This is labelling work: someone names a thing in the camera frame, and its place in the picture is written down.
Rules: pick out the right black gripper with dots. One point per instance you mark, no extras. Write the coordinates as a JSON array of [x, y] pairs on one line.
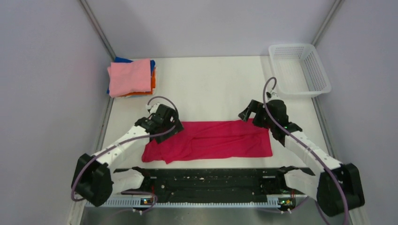
[[254, 106]]

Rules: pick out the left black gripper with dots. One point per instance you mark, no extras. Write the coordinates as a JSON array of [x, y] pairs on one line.
[[164, 137]]

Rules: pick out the magenta t shirt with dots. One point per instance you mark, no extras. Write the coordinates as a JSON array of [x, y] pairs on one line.
[[211, 140]]

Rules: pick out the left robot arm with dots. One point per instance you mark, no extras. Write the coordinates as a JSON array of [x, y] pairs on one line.
[[95, 178]]

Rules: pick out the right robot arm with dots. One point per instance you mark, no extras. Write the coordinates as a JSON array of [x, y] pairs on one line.
[[335, 186]]

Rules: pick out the pink folded t shirt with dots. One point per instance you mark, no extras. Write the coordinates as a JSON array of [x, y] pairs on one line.
[[129, 77]]

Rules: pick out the white plastic basket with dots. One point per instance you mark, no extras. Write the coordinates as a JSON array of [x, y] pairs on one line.
[[298, 70]]

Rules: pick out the blue folded t shirt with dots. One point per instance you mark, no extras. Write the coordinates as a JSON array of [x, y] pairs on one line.
[[124, 59]]

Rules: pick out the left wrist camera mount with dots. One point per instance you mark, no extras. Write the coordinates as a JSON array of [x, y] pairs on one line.
[[152, 108]]

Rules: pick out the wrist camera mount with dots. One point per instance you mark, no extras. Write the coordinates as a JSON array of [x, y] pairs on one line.
[[272, 95], [152, 108]]

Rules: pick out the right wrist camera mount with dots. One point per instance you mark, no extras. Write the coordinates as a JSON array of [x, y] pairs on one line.
[[272, 95]]

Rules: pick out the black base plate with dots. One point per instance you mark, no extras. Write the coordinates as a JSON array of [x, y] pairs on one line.
[[249, 185]]

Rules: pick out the aluminium rail frame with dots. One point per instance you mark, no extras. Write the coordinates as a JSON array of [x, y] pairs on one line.
[[143, 201]]

